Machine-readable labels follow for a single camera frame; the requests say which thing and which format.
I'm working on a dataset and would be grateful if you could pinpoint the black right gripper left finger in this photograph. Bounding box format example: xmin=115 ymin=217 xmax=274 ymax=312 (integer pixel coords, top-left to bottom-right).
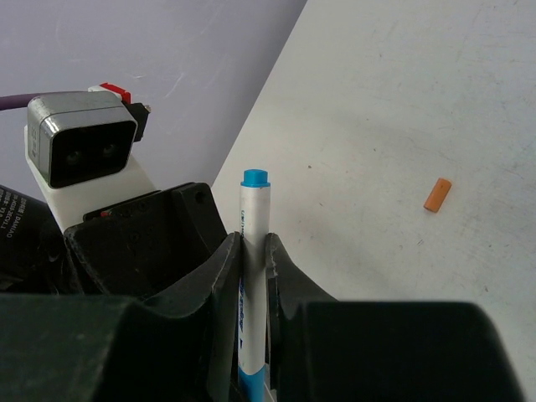
xmin=146 ymin=232 xmax=242 ymax=401

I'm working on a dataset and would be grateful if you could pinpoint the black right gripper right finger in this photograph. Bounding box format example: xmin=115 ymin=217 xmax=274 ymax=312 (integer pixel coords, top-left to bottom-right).
xmin=265 ymin=233 xmax=339 ymax=398

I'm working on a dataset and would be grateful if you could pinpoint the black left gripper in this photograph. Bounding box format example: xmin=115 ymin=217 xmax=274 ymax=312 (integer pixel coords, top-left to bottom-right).
xmin=1 ymin=183 xmax=227 ymax=299

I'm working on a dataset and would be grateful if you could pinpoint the blue capped white pen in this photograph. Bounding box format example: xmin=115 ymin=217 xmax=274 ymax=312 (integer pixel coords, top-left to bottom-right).
xmin=237 ymin=169 xmax=271 ymax=401

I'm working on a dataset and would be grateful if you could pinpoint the orange pen cap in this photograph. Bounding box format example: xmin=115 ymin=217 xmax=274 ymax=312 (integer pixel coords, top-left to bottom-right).
xmin=423 ymin=178 xmax=452 ymax=213

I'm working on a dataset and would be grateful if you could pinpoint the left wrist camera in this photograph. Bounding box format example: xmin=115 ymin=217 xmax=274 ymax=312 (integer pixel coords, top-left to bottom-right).
xmin=24 ymin=83 xmax=156 ymax=231

